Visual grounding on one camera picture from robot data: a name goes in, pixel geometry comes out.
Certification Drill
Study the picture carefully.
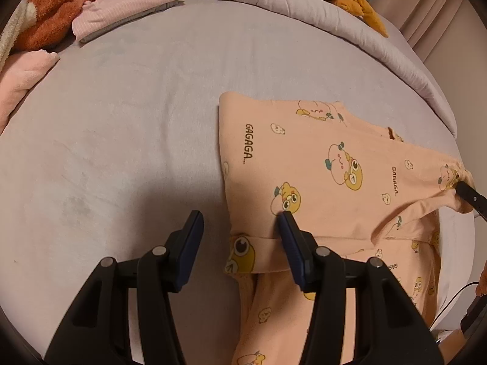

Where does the rust fuzzy garment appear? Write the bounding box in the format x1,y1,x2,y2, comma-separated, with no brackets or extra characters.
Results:
15,0,132,51

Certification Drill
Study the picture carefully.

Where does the pink fleece garment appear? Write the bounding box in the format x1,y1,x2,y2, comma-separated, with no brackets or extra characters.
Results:
0,50,61,134

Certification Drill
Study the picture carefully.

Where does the lilac quilt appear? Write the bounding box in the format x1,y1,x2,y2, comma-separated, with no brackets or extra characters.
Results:
185,0,458,137

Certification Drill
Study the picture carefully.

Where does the beige fuzzy garment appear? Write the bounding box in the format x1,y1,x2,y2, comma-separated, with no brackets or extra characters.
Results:
0,8,25,70

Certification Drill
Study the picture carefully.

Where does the folded pink ribbed garment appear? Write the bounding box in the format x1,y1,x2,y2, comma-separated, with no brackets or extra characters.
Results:
72,0,187,43

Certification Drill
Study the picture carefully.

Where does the pink curtain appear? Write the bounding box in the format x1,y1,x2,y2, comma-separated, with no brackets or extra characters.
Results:
369,0,487,96

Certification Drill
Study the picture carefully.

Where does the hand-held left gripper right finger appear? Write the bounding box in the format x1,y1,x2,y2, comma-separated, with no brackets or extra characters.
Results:
276,210,444,365

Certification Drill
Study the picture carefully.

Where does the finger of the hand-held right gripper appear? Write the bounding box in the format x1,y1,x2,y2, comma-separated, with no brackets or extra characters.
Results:
455,180,487,221

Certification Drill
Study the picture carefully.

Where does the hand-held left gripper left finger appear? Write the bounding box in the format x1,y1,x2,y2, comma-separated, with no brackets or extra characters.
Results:
45,210,205,365

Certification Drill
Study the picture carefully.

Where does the orange printed baby romper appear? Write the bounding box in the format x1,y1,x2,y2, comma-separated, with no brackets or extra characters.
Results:
218,92,476,365

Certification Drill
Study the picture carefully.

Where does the black cable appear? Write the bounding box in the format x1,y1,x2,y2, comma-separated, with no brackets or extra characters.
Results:
429,282,481,329

